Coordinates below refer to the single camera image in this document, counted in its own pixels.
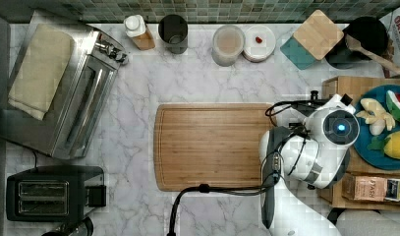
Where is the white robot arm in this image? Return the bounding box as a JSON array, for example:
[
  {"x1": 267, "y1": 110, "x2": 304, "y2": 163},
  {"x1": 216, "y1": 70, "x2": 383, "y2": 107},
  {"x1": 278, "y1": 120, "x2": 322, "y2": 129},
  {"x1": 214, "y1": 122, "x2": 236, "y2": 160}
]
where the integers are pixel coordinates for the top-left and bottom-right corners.
[{"x1": 259, "y1": 94, "x2": 360, "y2": 236}]

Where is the bamboo cutting board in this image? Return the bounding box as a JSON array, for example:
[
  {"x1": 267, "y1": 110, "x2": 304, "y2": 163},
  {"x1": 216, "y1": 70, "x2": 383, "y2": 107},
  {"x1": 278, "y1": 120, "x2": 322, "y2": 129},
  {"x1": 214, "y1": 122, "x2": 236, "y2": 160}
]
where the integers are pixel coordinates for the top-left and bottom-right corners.
[{"x1": 153, "y1": 103, "x2": 272, "y2": 191}]

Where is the glass cereal jar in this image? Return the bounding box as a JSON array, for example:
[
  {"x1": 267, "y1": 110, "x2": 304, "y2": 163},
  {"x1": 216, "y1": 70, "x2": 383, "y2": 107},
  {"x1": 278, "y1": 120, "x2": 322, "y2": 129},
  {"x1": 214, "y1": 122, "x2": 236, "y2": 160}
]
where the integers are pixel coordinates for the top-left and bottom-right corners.
[{"x1": 211, "y1": 25, "x2": 245, "y2": 67}]

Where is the dark grey cup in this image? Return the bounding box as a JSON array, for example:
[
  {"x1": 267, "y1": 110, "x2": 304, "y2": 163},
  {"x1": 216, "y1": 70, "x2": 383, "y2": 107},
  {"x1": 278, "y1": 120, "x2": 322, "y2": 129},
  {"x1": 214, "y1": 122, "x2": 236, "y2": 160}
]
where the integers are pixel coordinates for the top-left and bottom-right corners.
[{"x1": 158, "y1": 15, "x2": 188, "y2": 54}]

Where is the white pink lidded container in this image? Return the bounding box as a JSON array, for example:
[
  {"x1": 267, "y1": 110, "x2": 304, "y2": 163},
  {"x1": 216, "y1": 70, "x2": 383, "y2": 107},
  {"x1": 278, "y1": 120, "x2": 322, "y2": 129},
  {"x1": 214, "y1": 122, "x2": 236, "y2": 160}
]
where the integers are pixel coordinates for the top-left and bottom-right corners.
[{"x1": 243, "y1": 26, "x2": 276, "y2": 63}]

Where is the orange bottle white cap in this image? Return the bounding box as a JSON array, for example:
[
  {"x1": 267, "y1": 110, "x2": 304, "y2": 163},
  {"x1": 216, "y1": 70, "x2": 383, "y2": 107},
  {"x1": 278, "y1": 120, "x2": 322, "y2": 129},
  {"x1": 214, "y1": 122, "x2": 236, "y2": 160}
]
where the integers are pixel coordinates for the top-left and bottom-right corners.
[{"x1": 124, "y1": 15, "x2": 155, "y2": 50}]

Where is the silver toaster oven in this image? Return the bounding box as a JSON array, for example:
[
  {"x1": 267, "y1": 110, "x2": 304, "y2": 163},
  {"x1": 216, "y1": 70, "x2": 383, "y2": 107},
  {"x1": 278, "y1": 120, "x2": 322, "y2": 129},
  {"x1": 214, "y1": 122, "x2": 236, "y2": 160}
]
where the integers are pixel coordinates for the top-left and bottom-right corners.
[{"x1": 0, "y1": 9, "x2": 128, "y2": 159}]

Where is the teal canister with wooden lid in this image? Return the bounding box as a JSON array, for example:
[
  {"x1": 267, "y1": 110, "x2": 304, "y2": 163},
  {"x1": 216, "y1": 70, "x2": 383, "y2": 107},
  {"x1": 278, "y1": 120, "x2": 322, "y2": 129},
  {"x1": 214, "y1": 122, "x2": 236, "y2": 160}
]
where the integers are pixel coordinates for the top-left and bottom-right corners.
[{"x1": 280, "y1": 10, "x2": 344, "y2": 70}]

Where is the black round object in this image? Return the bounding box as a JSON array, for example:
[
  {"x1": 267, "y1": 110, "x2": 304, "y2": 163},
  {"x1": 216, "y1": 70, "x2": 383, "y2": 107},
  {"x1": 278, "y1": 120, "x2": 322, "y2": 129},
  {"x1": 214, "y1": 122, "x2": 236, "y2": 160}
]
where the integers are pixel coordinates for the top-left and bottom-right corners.
[{"x1": 41, "y1": 217, "x2": 93, "y2": 236}]

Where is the black two-slot toaster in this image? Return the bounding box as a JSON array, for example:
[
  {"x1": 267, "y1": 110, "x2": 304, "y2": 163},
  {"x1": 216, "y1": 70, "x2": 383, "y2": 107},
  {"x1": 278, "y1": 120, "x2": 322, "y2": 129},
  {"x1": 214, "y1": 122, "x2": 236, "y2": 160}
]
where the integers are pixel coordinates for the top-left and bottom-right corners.
[{"x1": 6, "y1": 165, "x2": 106, "y2": 222}]

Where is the black paper towel holder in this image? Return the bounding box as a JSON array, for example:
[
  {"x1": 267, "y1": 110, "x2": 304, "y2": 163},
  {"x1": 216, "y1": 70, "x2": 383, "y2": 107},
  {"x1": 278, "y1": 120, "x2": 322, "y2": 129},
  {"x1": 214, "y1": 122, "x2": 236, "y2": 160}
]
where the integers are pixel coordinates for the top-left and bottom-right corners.
[{"x1": 327, "y1": 207, "x2": 344, "y2": 224}]

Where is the beige folded towel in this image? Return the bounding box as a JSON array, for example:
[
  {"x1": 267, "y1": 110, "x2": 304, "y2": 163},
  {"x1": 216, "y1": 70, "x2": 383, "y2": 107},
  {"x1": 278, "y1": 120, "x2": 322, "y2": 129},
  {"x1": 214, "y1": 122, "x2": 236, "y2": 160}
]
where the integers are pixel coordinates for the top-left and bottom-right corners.
[{"x1": 8, "y1": 24, "x2": 75, "y2": 120}]

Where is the tea bag box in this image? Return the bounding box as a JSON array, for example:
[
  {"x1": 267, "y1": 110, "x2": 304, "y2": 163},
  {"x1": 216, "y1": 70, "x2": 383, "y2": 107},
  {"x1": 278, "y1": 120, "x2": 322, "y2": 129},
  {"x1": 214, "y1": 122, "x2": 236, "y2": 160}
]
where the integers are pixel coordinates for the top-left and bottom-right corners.
[{"x1": 342, "y1": 173, "x2": 400, "y2": 204}]

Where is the wooden spoon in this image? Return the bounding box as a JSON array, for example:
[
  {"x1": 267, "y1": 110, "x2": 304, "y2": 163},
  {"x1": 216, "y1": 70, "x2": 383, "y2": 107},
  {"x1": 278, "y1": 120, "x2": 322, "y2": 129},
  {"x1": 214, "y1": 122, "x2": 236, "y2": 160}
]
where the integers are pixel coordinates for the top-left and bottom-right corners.
[{"x1": 345, "y1": 34, "x2": 400, "y2": 75}]

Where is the toy banana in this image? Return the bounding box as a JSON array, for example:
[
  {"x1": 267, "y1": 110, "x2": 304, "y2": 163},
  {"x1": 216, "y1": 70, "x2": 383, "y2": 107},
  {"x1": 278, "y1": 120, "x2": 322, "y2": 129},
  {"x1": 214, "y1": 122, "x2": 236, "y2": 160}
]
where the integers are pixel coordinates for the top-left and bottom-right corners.
[{"x1": 356, "y1": 98, "x2": 396, "y2": 136}]

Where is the blue plate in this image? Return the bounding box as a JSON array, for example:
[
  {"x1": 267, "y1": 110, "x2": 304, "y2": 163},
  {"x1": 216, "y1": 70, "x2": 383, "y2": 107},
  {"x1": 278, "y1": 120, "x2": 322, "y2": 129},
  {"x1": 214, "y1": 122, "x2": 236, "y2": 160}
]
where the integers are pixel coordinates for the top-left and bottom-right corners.
[{"x1": 354, "y1": 85, "x2": 400, "y2": 170}]

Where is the paper towel roll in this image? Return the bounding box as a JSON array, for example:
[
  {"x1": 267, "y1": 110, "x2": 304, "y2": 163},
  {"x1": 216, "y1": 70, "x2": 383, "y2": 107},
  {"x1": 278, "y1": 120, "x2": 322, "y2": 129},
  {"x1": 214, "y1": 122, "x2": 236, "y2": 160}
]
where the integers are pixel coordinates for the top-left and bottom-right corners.
[{"x1": 336, "y1": 209, "x2": 400, "y2": 236}]

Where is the black utensil holder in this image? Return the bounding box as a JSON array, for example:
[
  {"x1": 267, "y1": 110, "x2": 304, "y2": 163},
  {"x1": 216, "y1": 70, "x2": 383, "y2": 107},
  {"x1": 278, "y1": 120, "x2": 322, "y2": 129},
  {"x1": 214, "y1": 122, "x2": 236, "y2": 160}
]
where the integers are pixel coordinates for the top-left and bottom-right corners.
[{"x1": 325, "y1": 17, "x2": 389, "y2": 69}]

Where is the toy watermelon slice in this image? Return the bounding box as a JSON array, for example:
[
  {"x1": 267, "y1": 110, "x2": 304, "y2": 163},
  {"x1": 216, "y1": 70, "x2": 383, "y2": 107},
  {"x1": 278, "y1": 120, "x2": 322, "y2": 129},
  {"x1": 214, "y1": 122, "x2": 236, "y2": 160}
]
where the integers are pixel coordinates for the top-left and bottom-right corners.
[{"x1": 386, "y1": 90, "x2": 400, "y2": 123}]

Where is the yellow toy lemon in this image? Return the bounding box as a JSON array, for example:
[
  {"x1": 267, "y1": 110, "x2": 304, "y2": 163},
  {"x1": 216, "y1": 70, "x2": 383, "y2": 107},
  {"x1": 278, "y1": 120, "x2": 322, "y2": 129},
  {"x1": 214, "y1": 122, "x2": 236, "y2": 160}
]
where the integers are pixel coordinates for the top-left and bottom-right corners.
[{"x1": 383, "y1": 131, "x2": 400, "y2": 159}]

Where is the oat cereal box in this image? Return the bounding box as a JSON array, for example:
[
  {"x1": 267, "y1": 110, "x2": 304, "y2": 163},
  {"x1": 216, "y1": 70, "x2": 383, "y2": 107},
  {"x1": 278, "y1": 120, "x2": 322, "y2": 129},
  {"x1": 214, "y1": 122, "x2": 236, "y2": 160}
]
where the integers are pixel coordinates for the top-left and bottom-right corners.
[{"x1": 380, "y1": 7, "x2": 400, "y2": 78}]

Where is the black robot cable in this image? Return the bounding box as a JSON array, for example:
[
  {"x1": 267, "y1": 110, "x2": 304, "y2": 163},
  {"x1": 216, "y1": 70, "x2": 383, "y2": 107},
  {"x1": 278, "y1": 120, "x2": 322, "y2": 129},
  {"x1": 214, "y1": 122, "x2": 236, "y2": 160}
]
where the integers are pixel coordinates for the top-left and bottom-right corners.
[{"x1": 166, "y1": 99, "x2": 329, "y2": 236}]

